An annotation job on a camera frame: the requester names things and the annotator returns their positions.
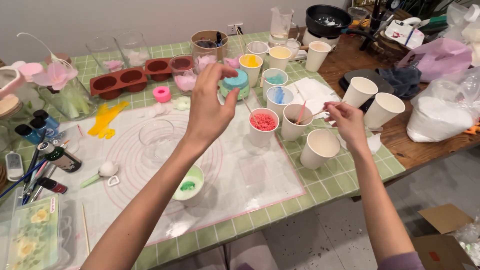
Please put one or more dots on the person's right hand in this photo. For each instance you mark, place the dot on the person's right hand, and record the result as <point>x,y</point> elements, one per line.
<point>350,125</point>

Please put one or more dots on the person's left hand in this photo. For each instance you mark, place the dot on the person's left hand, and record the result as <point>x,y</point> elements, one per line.
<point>204,108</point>

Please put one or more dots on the person's right fingers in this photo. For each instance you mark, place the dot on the person's right fingers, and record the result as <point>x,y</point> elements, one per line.
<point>333,112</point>

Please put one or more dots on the thin wooden stirring stick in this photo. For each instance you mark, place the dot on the thin wooden stirring stick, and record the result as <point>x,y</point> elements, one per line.
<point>313,114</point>

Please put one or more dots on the white paper tissue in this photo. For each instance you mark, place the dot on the white paper tissue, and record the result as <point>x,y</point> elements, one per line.
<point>313,92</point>

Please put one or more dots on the pink stick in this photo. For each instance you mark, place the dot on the pink stick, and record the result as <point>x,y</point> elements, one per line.
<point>301,111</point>

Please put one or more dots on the empty white paper cup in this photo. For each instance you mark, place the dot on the empty white paper cup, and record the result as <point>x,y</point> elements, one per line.
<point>359,92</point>
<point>383,108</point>
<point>318,150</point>

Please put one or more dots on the paper cup with brown residue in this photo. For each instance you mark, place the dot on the paper cup with brown residue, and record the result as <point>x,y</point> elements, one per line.
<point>292,129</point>

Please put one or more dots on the clear glass stirring rod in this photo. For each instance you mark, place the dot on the clear glass stirring rod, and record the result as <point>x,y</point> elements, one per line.
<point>375,129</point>

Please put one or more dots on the white wax chunk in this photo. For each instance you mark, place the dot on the white wax chunk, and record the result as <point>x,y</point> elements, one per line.
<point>374,144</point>

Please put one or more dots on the black flat scale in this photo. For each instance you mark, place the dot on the black flat scale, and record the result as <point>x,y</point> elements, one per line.
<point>369,75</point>

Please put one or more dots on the paper cup with blue smear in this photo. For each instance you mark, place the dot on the paper cup with blue smear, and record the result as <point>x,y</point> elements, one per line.
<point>279,99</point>

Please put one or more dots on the paper cup with peach rim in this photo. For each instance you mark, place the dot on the paper cup with peach rim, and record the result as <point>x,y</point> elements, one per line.
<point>317,56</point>

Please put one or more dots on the paper cup with teal wax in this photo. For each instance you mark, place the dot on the paper cup with teal wax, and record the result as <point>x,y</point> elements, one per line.
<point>275,79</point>

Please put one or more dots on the green checked tablecloth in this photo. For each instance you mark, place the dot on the green checked tablecloth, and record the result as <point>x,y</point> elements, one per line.
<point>330,180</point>

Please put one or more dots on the paper cup with red granules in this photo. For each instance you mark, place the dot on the paper cup with red granules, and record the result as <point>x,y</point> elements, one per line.
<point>263,127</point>

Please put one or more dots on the paper cup with cream wax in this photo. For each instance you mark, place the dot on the paper cup with cream wax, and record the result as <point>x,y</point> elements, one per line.
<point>279,58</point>

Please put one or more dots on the dark blue cloth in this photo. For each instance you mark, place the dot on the dark blue cloth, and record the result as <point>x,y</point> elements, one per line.
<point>403,80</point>

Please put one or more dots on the white hot plate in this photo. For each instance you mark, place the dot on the white hot plate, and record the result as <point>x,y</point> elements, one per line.
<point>311,36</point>

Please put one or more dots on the wooden stick in granules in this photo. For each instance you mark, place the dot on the wooden stick in granules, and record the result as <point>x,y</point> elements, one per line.
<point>249,108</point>

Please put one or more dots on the round wood slice stack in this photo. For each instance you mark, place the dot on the round wood slice stack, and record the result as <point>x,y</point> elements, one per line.
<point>388,48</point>

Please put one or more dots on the black cooking pot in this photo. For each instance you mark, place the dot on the black cooking pot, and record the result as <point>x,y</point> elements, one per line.
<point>328,20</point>

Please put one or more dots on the paper cup with yellow wax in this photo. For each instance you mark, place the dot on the paper cup with yellow wax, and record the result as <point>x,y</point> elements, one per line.
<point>250,65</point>

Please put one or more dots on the small white paper cup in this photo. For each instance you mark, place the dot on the small white paper cup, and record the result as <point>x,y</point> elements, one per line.
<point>257,48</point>

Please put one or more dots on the turquoise candle in green jar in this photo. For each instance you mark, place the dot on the turquoise candle in green jar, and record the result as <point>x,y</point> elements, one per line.
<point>237,84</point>

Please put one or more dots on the clear glass measuring jug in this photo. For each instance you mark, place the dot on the clear glass measuring jug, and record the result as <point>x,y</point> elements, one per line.
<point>281,24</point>

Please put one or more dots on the clear bag of white wax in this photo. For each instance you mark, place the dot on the clear bag of white wax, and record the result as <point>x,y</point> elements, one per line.
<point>438,116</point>

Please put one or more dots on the glass cup with pink wax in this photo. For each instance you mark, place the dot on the glass cup with pink wax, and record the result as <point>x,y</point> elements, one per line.
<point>233,60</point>

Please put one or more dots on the pink plastic bag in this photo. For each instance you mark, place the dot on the pink plastic bag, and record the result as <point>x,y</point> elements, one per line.
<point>438,58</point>

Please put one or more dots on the white silicone mat pink circles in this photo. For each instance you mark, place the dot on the white silicone mat pink circles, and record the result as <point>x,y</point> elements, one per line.
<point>240,187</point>

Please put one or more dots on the glass cup with dark rim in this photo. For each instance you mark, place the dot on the glass cup with dark rim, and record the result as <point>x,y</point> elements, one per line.
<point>204,52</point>

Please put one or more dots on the brown kraft paper tub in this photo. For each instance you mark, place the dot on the brown kraft paper tub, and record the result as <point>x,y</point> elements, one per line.
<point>206,36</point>

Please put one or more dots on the pale green wax flower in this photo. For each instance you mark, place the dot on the pale green wax flower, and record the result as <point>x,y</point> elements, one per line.
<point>182,103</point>

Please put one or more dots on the glass cup with pink petals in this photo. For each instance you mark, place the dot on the glass cup with pink petals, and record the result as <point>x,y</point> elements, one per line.
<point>183,77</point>

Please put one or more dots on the heap of white bags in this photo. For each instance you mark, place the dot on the heap of white bags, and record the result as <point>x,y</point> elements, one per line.
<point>467,26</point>

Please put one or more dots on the paper cup with green wax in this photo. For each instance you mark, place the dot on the paper cup with green wax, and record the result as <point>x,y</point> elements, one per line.
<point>189,185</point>

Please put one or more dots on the purple sleeve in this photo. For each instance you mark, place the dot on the purple sleeve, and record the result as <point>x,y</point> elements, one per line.
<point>401,261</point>

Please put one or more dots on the brown cardboard box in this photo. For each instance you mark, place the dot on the brown cardboard box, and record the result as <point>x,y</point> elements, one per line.
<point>442,240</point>

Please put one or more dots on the white wax petals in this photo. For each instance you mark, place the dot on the white wax petals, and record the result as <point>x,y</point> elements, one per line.
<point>156,109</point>

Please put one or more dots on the clear glass bowl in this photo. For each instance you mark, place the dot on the clear glass bowl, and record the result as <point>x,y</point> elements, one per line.
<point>157,140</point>

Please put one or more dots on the brown single-cavity silicone mould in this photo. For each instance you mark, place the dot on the brown single-cavity silicone mould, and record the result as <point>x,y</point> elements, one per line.
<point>158,69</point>

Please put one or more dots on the tall clear glass jar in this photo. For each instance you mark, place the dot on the tall clear glass jar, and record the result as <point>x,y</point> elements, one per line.
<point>105,56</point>
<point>133,50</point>

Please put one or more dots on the brown two-cavity silicone mould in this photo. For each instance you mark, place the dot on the brown two-cavity silicone mould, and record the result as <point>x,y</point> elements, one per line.
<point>116,82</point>

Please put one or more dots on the yellow wax pieces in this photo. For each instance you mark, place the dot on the yellow wax pieces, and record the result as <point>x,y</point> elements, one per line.
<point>105,118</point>

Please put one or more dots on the white wax flower green stem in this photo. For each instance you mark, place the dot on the white wax flower green stem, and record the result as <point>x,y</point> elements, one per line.
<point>105,170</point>

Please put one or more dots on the glass vase with green stems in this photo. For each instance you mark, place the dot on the glass vase with green stems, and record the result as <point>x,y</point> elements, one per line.
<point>69,99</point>

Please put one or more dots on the dark green labelled bottle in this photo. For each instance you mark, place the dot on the dark green labelled bottle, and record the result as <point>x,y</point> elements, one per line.
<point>65,160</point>

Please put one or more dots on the long wooden skewer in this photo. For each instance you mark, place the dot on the long wooden skewer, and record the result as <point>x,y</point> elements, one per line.
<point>86,228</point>

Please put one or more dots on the pink artificial flower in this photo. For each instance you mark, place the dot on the pink artificial flower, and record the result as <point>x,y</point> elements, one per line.
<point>54,75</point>

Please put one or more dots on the blue dye bottle black cap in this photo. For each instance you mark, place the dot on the blue dye bottle black cap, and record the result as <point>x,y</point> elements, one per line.
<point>44,127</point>
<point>27,134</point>
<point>47,118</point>

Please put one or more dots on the black and red tube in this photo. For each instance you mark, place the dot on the black and red tube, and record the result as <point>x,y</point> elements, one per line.
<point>52,185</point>

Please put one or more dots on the black pen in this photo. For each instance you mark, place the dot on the black pen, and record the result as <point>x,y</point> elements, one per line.
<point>34,159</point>

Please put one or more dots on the blue pencil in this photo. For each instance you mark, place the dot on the blue pencil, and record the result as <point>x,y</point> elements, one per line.
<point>22,179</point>

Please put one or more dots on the clear box with flower card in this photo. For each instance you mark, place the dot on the clear box with flower card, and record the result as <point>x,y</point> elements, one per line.
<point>33,232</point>

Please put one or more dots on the white digital thermometer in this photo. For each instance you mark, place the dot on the white digital thermometer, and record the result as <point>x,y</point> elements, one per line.
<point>14,165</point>

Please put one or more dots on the round wooden lid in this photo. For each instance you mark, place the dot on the round wooden lid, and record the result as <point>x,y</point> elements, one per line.
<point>9,105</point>

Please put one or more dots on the white and pink mug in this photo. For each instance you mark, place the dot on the white and pink mug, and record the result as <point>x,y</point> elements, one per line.
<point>9,80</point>

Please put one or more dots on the white wall socket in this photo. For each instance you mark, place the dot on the white wall socket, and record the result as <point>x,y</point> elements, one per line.
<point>235,28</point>

